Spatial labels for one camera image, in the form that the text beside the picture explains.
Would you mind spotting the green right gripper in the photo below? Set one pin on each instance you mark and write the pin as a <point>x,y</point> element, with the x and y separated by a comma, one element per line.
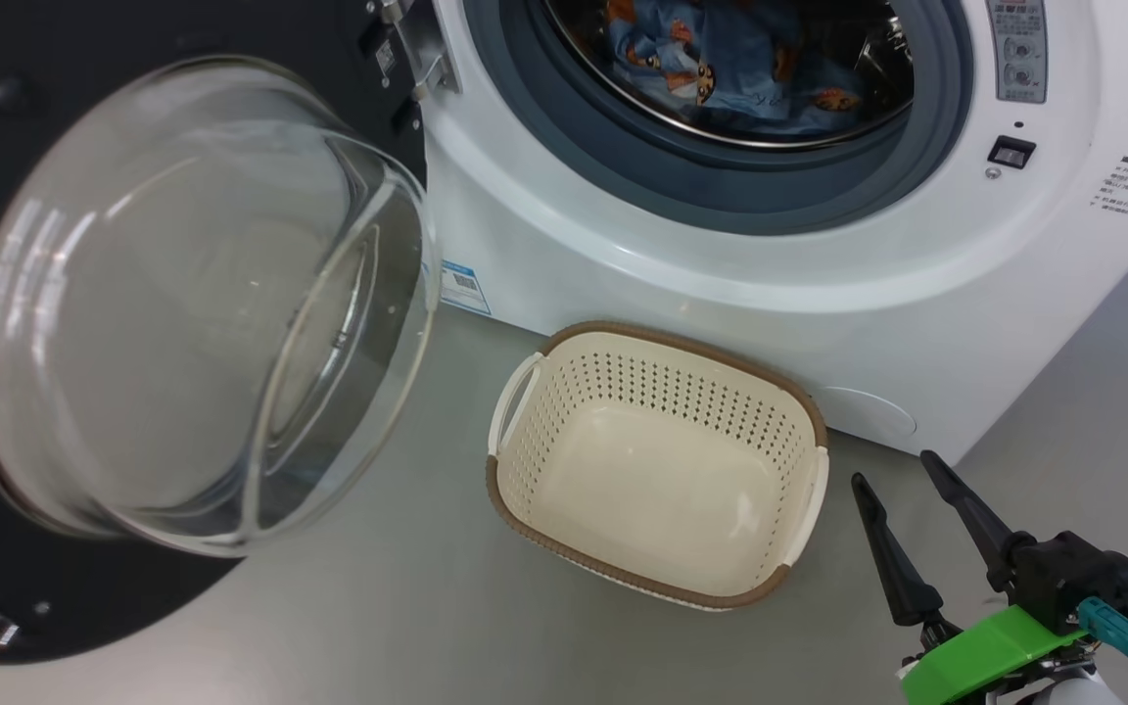
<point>985,656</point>

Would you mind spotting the round white filter cover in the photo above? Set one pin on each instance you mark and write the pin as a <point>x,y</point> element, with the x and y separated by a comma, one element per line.
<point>872,413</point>

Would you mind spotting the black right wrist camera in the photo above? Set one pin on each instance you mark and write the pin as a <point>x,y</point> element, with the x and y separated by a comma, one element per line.
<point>1063,578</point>

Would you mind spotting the cream perforated laundry basket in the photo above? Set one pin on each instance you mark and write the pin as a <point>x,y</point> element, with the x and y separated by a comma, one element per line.
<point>662,490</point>

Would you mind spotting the blue white energy label sticker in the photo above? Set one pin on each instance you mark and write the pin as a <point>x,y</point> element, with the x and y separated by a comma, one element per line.
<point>464,286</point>

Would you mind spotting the metal door hinge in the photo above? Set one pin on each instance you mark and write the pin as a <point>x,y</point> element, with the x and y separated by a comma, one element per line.
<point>427,59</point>

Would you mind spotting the black door latch socket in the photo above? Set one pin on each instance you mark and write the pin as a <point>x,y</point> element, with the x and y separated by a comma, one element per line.
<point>1011,152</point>

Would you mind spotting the dark round glass washer door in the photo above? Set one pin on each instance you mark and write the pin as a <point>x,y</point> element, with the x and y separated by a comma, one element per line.
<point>182,294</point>

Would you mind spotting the white front-load washing machine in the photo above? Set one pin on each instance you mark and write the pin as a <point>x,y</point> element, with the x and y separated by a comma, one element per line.
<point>721,264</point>

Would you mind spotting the grey control panel label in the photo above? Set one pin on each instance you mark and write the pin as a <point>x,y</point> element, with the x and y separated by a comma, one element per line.
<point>1017,49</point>

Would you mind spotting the blue bear-print clothes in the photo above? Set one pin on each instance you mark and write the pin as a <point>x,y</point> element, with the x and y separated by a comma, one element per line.
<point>740,59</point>

